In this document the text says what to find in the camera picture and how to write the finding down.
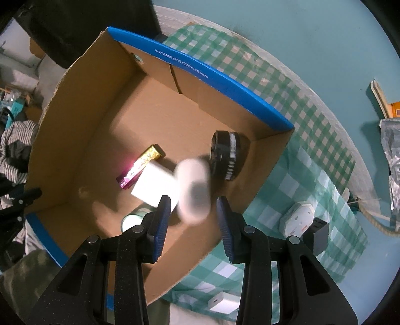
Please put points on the dark grey charger block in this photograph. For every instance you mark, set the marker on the dark grey charger block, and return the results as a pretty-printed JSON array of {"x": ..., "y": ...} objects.
[{"x": 318, "y": 236}]

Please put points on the blue cardboard box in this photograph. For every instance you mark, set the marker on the blue cardboard box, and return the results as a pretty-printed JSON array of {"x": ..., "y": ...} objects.
[{"x": 103, "y": 125}]

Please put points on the silver foil bag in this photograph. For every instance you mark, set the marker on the silver foil bag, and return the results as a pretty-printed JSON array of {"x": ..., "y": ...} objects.
[{"x": 392, "y": 162}]

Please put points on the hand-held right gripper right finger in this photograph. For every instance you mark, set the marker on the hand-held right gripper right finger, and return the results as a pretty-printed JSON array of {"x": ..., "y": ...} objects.
[{"x": 227, "y": 231}]

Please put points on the round tin with white lid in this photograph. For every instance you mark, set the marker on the round tin with white lid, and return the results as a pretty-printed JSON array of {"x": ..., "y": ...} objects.
[{"x": 134, "y": 220}]

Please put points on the striped cloth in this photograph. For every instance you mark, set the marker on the striped cloth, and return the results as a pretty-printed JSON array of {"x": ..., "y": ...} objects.
[{"x": 17, "y": 140}]

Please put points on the orange box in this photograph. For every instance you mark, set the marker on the orange box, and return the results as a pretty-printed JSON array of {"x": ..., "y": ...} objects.
[{"x": 395, "y": 110}]

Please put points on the white octagonal box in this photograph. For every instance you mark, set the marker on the white octagonal box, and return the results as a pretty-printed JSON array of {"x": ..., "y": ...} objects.
[{"x": 297, "y": 218}]

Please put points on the white square box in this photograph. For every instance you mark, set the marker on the white square box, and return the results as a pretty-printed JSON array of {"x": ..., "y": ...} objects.
[{"x": 156, "y": 184}]

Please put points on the flat cardboard piece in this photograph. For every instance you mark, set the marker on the flat cardboard piece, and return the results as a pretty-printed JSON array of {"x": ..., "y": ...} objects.
[{"x": 381, "y": 98}]

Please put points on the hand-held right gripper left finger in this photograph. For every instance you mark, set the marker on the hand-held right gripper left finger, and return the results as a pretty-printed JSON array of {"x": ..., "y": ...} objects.
[{"x": 159, "y": 228}]

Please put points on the olive trouser leg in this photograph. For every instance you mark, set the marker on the olive trouser leg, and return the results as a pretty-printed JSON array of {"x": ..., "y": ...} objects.
[{"x": 22, "y": 287}]

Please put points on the green checkered tablecloth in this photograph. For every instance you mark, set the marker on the green checkered tablecloth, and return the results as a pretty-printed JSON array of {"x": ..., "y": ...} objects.
[{"x": 297, "y": 175}]

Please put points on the white oval case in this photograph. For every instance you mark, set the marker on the white oval case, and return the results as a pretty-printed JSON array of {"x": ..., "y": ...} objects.
[{"x": 195, "y": 190}]

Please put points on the large black object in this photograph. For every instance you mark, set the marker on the large black object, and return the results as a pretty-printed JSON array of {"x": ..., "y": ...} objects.
[{"x": 93, "y": 28}]

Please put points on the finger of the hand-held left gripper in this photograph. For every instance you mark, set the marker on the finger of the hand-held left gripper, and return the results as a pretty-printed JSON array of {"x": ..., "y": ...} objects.
[
  {"x": 12, "y": 217},
  {"x": 26, "y": 196}
]

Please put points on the pink and gold bar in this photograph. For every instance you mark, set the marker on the pink and gold bar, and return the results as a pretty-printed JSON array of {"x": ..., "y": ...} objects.
[{"x": 140, "y": 165}]

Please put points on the white plug adapter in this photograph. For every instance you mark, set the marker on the white plug adapter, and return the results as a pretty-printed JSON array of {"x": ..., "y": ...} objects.
[{"x": 223, "y": 302}]

